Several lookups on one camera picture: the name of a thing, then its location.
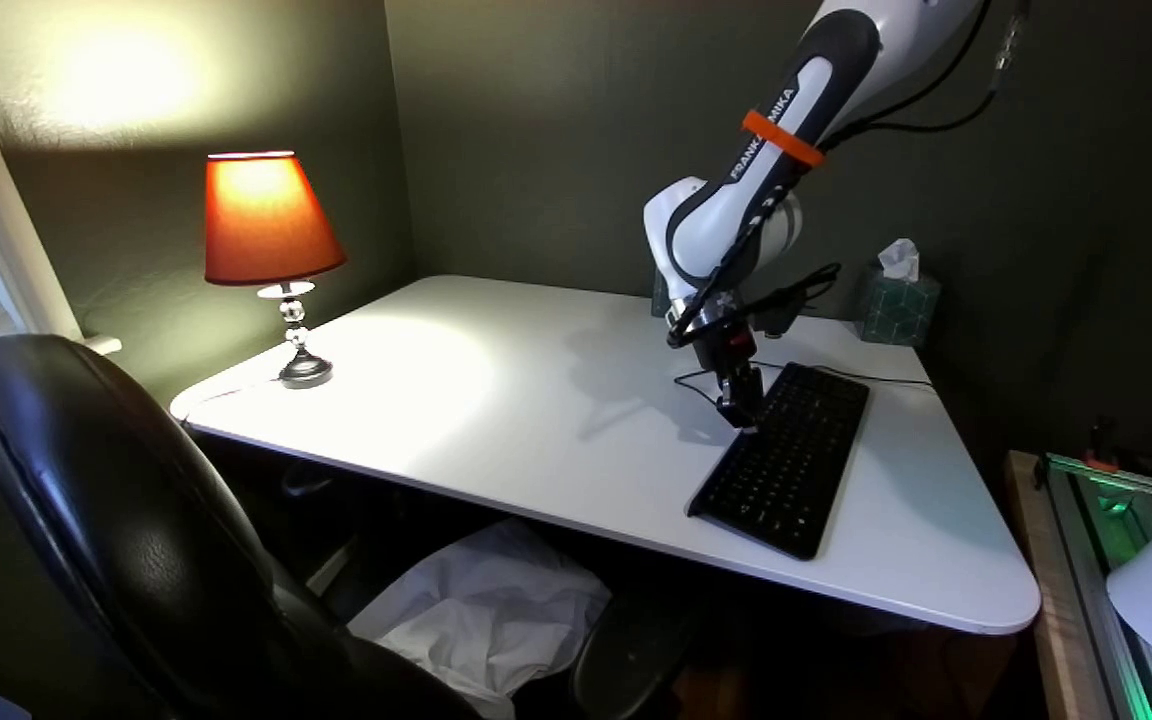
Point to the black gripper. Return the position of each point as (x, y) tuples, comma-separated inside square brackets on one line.
[(724, 332)]

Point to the black computer keyboard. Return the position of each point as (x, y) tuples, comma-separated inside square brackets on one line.
[(780, 463)]

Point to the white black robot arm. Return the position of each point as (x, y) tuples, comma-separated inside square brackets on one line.
[(723, 221)]

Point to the teal tissue box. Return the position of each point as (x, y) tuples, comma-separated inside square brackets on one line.
[(898, 308)]

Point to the white plastic bag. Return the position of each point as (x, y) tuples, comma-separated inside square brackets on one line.
[(482, 612)]

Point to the orange shade table lamp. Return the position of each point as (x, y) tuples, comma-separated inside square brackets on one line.
[(266, 221)]

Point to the black office chair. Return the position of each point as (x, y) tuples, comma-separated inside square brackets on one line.
[(137, 534)]

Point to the green lit metal rail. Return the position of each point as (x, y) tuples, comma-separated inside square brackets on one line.
[(1109, 600)]

